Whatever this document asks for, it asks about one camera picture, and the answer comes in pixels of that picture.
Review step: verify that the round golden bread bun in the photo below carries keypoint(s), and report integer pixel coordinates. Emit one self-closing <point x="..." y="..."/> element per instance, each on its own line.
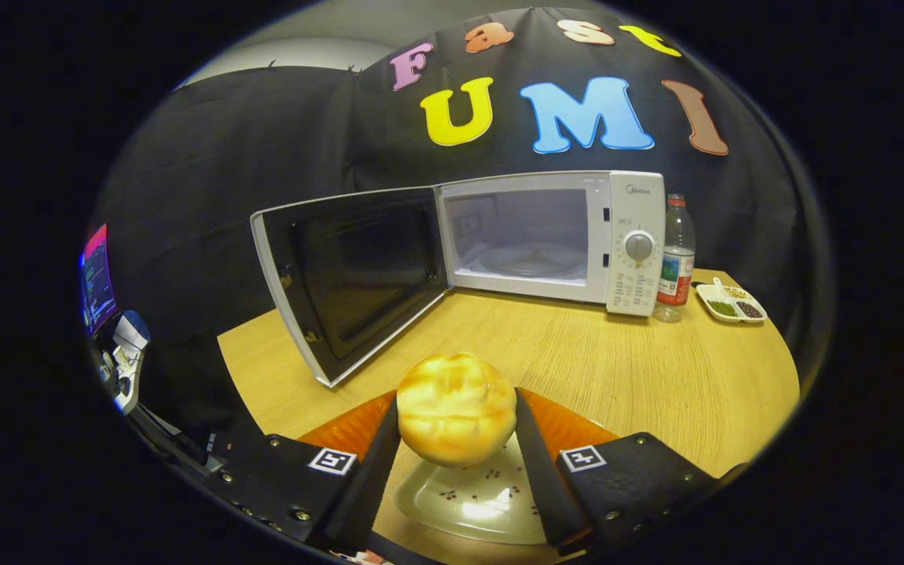
<point x="456" y="408"/>

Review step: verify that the glass microwave turntable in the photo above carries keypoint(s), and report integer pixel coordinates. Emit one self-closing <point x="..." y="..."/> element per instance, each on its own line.
<point x="534" y="260"/>

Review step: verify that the black backdrop cloth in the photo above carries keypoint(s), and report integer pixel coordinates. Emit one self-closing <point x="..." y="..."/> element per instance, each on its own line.
<point x="224" y="157"/>

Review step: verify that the white office desk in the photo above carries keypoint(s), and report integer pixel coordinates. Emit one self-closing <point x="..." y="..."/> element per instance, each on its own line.
<point x="129" y="384"/>

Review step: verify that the white microwave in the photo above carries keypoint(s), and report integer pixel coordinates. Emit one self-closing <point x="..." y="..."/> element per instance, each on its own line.
<point x="358" y="275"/>

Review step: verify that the round blue object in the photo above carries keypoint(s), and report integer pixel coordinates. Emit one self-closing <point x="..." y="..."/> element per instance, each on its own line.
<point x="138" y="323"/>

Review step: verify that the white patterned plate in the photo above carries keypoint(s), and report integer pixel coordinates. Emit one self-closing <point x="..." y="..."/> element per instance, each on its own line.
<point x="483" y="502"/>

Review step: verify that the clear plastic water bottle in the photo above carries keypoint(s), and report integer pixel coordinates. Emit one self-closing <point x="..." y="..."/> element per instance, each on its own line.
<point x="676" y="267"/>

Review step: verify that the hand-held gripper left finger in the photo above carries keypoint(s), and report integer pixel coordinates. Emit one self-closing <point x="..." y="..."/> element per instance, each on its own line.
<point x="369" y="486"/>

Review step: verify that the computer monitor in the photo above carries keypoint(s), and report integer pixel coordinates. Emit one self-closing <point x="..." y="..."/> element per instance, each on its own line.
<point x="97" y="278"/>

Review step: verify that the white paper sheet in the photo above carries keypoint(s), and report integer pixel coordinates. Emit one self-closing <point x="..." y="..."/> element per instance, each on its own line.
<point x="126" y="336"/>

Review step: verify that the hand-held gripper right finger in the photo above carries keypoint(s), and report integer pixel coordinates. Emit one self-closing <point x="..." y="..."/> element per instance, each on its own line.
<point x="550" y="486"/>

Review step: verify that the white divided bean dish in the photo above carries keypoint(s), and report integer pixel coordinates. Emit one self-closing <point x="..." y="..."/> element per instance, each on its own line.
<point x="730" y="302"/>

